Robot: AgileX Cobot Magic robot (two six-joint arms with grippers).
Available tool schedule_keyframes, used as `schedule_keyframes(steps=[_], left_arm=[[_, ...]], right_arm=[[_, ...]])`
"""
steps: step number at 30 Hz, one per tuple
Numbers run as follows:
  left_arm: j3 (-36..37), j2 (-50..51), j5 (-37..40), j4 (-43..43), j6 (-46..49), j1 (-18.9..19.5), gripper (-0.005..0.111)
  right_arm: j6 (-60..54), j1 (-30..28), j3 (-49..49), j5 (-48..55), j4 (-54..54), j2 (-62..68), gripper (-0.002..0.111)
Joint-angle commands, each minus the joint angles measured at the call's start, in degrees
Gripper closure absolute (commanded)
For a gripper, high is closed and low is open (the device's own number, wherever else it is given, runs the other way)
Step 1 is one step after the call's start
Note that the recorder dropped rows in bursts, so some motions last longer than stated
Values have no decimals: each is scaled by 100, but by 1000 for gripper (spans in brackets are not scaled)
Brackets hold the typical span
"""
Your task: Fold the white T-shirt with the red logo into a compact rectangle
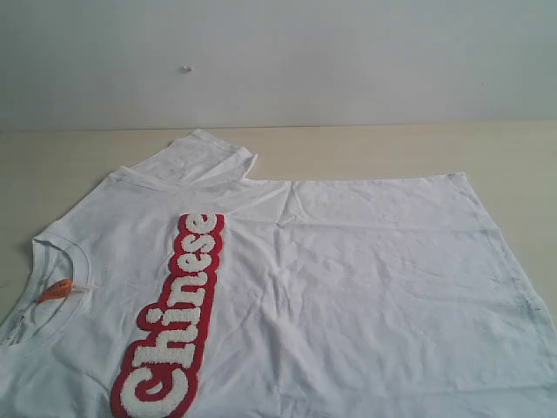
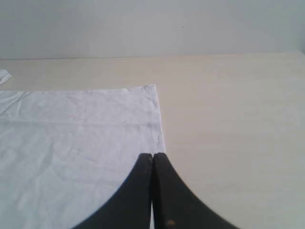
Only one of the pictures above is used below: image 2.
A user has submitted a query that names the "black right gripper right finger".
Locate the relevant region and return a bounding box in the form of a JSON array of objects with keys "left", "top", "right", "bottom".
[{"left": 152, "top": 153, "right": 236, "bottom": 229}]

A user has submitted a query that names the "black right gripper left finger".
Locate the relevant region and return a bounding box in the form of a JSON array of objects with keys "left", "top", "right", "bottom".
[{"left": 75, "top": 153, "right": 153, "bottom": 229}]

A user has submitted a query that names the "white t-shirt red lettering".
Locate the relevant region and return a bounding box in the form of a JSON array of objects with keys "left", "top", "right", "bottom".
[{"left": 0, "top": 84, "right": 165, "bottom": 229}]

